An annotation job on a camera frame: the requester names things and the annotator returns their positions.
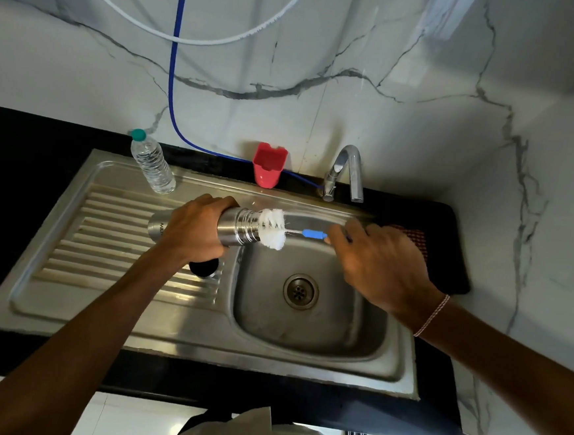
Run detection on person's right hand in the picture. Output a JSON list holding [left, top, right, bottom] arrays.
[[317, 216, 451, 338]]

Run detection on person's left hand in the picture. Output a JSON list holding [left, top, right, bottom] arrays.
[[154, 190, 241, 275]]

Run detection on steel flask cup lid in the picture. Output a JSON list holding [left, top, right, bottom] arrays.
[[187, 256, 221, 280]]

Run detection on steel flask bottle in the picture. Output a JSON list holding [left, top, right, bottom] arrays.
[[146, 200, 264, 252]]

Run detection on blue white bottle brush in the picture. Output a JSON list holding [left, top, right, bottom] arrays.
[[254, 206, 355, 258]]

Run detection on person's right forearm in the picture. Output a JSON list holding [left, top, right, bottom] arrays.
[[407, 297, 574, 435]]

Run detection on person's left forearm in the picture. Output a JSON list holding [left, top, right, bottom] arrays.
[[0, 234, 191, 435]]

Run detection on clear plastic water bottle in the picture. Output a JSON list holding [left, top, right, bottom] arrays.
[[125, 127, 181, 196]]

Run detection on red checkered cloth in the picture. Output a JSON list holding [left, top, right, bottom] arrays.
[[387, 224, 432, 264]]

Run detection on dark woven tray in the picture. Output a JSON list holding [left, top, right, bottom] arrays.
[[375, 197, 478, 297]]

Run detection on metal sink drain strainer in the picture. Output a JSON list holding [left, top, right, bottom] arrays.
[[281, 271, 321, 313]]

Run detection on red plastic brush holder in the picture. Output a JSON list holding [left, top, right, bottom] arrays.
[[250, 141, 289, 191]]

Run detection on chrome sink faucet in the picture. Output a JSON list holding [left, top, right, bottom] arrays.
[[321, 143, 369, 206]]

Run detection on stainless steel sink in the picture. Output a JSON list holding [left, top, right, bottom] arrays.
[[0, 141, 438, 402]]

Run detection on dark trousers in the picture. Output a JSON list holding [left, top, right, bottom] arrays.
[[175, 406, 233, 435]]

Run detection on red white thread bracelet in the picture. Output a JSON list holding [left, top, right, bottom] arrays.
[[412, 292, 452, 341]]

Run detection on white hose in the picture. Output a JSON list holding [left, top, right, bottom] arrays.
[[58, 0, 316, 56]]

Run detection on blue hose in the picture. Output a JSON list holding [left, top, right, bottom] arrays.
[[160, 0, 340, 191]]

